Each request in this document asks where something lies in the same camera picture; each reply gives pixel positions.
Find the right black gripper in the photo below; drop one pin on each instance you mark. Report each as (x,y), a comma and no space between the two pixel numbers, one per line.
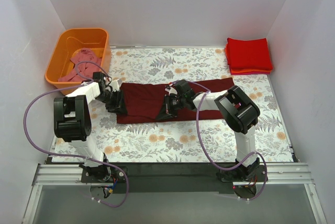
(169,104)

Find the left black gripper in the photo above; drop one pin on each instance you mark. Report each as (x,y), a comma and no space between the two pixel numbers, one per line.
(116,102)

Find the dark maroon t shirt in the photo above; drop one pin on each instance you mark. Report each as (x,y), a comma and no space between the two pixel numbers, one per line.
(143,102)

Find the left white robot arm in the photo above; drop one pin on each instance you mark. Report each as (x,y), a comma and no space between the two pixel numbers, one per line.
(72,123)

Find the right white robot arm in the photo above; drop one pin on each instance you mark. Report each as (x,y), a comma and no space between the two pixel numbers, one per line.
(238,110)

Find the pink t shirt in basket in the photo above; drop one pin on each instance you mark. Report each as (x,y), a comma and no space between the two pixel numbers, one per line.
(86,63)

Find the orange plastic basket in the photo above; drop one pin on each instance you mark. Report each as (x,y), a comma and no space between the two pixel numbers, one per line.
(69,44)

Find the orange folded t shirt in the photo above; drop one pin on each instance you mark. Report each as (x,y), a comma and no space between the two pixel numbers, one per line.
(249,71)

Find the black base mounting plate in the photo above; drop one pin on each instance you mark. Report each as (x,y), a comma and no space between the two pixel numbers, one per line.
(176,177)

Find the red folded t shirt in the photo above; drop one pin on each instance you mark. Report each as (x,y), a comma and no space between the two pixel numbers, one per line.
(248,54)

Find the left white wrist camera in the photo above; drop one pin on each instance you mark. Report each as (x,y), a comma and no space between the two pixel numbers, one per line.
(115,85)

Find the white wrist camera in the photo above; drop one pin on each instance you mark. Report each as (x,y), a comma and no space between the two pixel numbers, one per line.
(115,85)
(170,89)

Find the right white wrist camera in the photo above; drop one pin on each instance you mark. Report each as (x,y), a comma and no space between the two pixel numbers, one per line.
(170,89)

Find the aluminium frame rail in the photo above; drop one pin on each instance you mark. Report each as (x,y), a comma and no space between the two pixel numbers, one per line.
(277,173)

